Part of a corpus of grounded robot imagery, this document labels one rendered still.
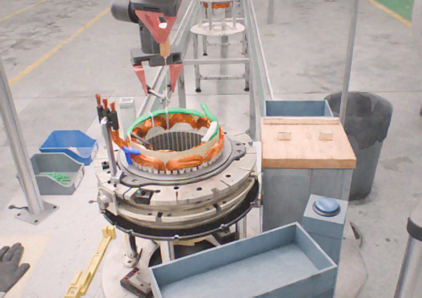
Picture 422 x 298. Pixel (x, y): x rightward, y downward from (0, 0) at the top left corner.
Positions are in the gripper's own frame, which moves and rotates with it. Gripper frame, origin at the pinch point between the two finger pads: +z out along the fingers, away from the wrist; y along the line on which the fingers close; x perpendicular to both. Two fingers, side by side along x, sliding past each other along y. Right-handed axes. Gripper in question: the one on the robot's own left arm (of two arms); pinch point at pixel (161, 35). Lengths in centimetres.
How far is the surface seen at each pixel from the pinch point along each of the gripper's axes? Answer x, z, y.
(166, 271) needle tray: 6.9, 16.4, 34.2
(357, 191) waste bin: 88, 158, -86
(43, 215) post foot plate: -36, 61, 5
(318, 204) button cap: 30.8, 20.9, 16.3
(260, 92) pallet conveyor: 23, 92, -89
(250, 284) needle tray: 19.4, 17.7, 33.8
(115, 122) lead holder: -5.9, 9.4, 12.7
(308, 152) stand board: 30.1, 24.4, 1.5
